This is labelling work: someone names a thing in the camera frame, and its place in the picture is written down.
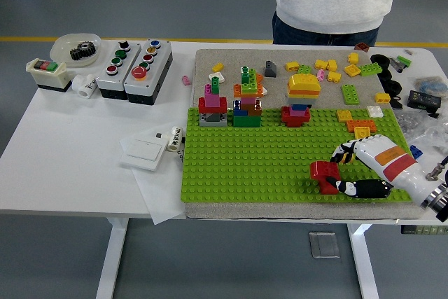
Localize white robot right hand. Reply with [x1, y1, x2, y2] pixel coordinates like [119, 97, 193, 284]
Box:
[327, 134, 438, 206]

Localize grey long brick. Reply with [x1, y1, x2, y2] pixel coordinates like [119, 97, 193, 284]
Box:
[285, 95, 318, 106]

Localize orange long brick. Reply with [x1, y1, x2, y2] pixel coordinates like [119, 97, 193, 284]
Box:
[286, 87, 320, 99]
[233, 83, 265, 98]

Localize yellow domed brick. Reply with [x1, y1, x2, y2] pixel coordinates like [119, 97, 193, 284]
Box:
[287, 73, 322, 92]

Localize orange flat plate brick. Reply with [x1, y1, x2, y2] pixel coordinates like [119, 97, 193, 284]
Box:
[345, 118, 377, 134]

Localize red wide base brick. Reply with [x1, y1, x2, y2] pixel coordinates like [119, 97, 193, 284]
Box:
[281, 106, 312, 127]

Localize dark green long brick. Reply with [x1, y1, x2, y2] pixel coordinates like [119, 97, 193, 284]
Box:
[232, 115, 262, 127]

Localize grey slope brick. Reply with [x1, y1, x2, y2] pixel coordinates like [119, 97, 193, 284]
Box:
[264, 60, 279, 78]

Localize dark green tall brick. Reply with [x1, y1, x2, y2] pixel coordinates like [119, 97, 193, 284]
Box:
[240, 66, 257, 85]

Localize red long brick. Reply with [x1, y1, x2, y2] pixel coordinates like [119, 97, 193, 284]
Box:
[198, 97, 228, 113]

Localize grey wide brick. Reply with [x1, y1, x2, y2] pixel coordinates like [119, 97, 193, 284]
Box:
[199, 112, 228, 127]

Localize clear bag metal screws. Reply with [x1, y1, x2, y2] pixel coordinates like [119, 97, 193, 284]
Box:
[397, 109, 448, 155]

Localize table height control panel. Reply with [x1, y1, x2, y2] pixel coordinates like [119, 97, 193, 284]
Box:
[400, 224, 448, 235]

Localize clear bag blue parts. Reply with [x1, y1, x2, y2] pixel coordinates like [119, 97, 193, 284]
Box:
[414, 76, 448, 95]

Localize metal floor plate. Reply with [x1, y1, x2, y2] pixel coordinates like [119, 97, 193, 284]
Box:
[308, 230, 341, 260]

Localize white table leg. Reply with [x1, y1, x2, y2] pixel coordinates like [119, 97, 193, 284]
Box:
[347, 223, 380, 299]
[95, 217, 130, 299]

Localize green studded baseplate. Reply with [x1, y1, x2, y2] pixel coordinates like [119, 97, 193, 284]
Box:
[180, 106, 414, 204]

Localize grey-brown mat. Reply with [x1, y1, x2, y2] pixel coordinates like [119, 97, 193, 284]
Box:
[184, 48, 431, 221]

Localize white printed pipe fitting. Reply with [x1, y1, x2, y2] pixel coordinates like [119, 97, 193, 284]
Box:
[167, 125, 186, 153]

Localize white paper sheet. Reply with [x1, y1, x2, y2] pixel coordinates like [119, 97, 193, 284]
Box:
[118, 130, 187, 225]

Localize grey emergency stop box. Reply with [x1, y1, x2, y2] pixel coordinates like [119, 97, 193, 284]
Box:
[123, 39, 174, 106]

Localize grey three-button control box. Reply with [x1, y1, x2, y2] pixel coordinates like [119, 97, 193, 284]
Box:
[95, 40, 143, 100]

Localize white pipe tee fitting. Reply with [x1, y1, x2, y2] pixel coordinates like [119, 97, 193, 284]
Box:
[71, 74, 98, 99]

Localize black metal gear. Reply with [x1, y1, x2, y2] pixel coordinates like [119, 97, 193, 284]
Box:
[69, 41, 98, 61]

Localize white plastic bowl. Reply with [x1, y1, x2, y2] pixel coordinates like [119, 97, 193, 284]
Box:
[50, 33, 103, 68]

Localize grey metal bracket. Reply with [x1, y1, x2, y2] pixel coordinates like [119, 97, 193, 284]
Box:
[389, 56, 405, 74]

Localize white wall switch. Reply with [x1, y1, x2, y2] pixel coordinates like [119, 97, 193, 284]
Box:
[120, 137, 167, 172]

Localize cream switch box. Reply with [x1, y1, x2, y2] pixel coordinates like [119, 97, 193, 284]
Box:
[26, 57, 68, 92]

